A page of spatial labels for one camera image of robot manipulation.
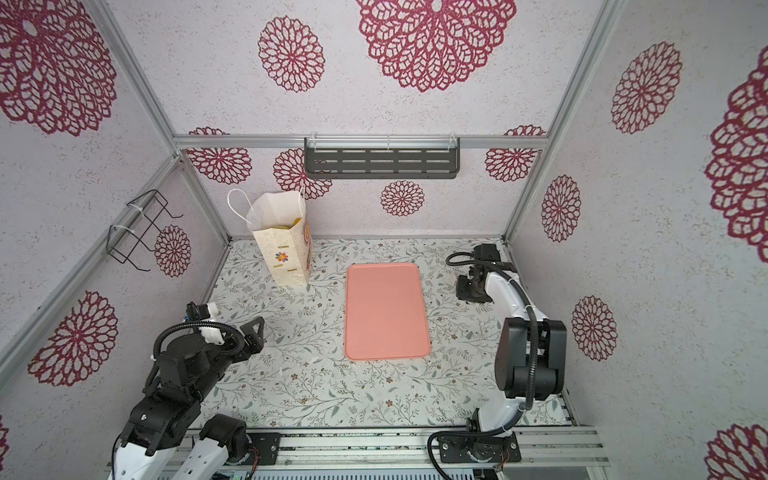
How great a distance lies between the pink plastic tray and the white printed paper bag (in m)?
0.21

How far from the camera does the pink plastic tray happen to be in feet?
3.08

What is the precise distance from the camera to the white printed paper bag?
90cm
